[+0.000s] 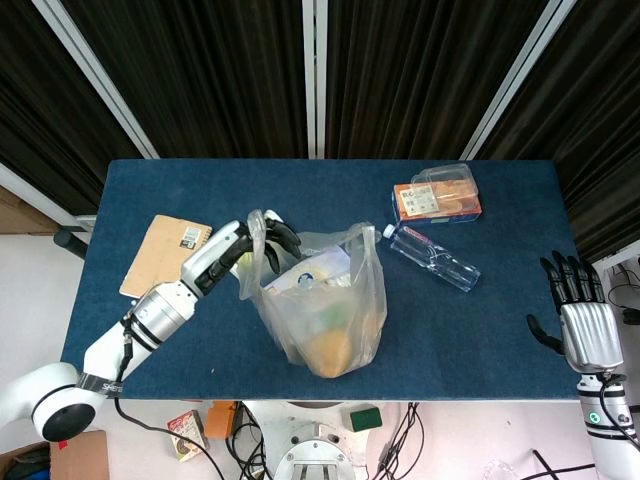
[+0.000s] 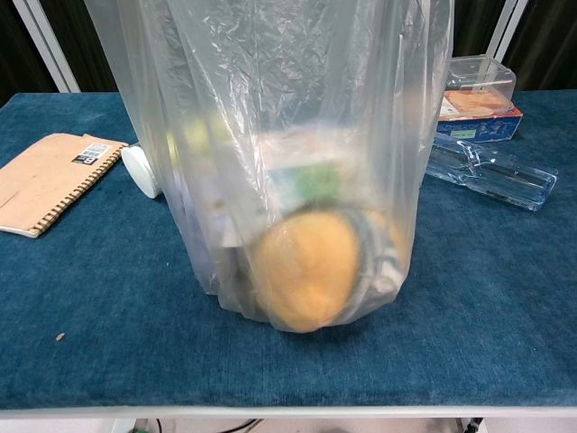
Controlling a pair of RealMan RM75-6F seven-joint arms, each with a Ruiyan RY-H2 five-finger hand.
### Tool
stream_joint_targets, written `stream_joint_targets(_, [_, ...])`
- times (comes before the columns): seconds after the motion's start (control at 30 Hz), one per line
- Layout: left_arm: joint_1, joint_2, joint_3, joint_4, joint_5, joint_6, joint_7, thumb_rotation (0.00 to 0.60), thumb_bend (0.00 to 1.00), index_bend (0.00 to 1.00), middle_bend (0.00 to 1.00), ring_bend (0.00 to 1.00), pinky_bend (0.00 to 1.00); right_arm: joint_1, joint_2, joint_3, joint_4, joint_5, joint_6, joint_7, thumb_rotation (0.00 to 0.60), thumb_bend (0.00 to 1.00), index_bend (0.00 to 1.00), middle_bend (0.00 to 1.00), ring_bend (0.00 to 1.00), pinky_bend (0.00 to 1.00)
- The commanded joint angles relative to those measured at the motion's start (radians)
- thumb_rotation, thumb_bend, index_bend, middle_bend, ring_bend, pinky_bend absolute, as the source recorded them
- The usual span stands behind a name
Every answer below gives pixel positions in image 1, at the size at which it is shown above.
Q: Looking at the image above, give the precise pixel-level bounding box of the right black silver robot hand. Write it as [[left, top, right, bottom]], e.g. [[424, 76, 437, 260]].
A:
[[525, 249, 625, 374]]

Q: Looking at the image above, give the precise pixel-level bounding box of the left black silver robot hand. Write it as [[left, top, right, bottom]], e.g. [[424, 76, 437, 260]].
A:
[[179, 209, 304, 299]]

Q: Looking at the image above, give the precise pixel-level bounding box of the translucent plastic shopping bag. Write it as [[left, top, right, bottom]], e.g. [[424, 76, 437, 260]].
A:
[[238, 208, 389, 380]]

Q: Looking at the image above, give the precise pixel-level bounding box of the white silver robot base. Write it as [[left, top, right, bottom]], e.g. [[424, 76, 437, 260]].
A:
[[244, 399, 416, 480]]

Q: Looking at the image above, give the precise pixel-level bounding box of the orange round item in bag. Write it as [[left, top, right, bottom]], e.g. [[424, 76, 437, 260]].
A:
[[304, 327, 354, 379]]

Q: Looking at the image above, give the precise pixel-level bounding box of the brown spiral notebook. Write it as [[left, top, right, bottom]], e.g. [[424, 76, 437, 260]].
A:
[[118, 214, 214, 300]]

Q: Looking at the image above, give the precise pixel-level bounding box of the blue felt table cover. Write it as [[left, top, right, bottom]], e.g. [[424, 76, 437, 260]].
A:
[[59, 158, 594, 402]]

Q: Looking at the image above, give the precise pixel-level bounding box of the white package with blue circle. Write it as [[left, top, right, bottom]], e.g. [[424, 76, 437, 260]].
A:
[[262, 249, 351, 297]]

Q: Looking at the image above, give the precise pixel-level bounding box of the small orange box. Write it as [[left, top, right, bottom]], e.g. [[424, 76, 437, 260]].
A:
[[204, 401, 239, 440]]

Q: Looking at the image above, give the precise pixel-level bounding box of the clear plastic water bottle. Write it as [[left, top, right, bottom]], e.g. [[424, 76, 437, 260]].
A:
[[382, 223, 482, 295]]

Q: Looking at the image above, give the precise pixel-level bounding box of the red white snack carton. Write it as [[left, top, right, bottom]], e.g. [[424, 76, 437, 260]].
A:
[[166, 409, 210, 464]]

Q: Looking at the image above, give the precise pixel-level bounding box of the orange snack box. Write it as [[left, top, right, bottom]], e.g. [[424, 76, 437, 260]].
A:
[[392, 180, 484, 226]]

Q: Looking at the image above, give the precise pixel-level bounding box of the clear plastic clamshell container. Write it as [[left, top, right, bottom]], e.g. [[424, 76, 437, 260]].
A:
[[409, 162, 476, 190]]

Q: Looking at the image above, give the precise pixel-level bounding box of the green block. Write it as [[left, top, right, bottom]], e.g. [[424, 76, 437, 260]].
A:
[[349, 405, 384, 432]]

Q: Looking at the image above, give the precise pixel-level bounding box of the brown cardboard box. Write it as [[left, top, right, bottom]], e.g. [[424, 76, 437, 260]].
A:
[[49, 429, 110, 480]]

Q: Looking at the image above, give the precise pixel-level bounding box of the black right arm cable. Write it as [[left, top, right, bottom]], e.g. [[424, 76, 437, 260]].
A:
[[598, 373, 640, 444]]

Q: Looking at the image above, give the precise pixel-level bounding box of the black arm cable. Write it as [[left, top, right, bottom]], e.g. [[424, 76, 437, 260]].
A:
[[598, 373, 640, 444], [114, 319, 226, 480]]

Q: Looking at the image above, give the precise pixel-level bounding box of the black cylinder post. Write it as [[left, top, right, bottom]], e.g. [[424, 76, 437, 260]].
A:
[[53, 228, 89, 260]]

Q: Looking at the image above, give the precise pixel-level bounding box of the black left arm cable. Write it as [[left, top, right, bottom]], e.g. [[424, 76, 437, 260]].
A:
[[114, 319, 226, 480]]

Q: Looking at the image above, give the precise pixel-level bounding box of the white partition frame post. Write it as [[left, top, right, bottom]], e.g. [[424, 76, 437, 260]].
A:
[[301, 0, 329, 160], [459, 0, 579, 161], [32, 0, 160, 160]]

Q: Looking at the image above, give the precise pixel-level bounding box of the black cable bundle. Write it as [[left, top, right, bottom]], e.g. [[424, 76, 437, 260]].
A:
[[227, 402, 274, 480]]

